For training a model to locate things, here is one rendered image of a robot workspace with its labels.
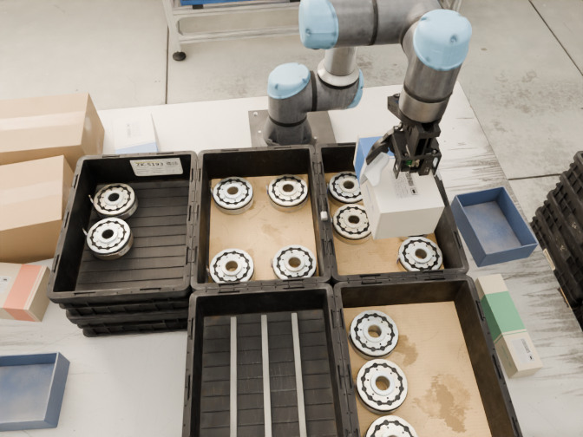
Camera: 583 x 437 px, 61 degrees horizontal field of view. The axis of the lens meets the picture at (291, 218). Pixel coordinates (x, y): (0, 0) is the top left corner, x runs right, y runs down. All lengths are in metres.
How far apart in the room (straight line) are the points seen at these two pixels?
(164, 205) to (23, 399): 0.55
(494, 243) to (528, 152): 1.38
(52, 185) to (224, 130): 0.56
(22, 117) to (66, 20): 2.11
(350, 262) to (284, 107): 0.49
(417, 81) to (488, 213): 0.82
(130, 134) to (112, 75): 1.59
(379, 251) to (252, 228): 0.32
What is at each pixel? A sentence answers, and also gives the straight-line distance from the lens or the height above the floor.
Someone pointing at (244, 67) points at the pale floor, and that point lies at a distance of 3.04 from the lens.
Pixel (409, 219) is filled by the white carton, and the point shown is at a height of 1.10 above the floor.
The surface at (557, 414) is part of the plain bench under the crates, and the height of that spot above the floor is 0.70.
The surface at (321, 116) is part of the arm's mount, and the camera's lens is 1.63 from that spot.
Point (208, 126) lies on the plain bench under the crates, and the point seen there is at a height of 0.70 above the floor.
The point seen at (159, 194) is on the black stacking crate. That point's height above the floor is 0.83.
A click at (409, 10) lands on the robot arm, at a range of 0.81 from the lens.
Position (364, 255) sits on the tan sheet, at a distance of 1.21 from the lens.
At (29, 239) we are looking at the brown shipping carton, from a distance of 1.42.
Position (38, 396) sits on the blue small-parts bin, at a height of 0.70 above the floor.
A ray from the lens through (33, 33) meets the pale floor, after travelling 3.67.
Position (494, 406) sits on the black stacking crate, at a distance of 1.08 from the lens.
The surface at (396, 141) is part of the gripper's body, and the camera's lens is 0.86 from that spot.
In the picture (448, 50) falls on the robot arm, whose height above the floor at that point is 1.45.
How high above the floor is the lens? 1.85
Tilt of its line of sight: 55 degrees down
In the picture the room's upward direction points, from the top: straight up
